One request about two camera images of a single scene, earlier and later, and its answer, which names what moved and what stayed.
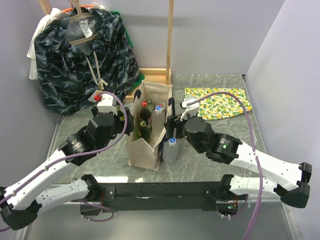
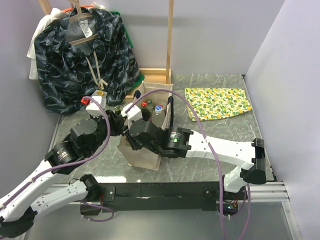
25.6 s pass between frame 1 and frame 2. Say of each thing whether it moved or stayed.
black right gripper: moved
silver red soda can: stayed
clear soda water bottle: stayed
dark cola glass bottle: stayed
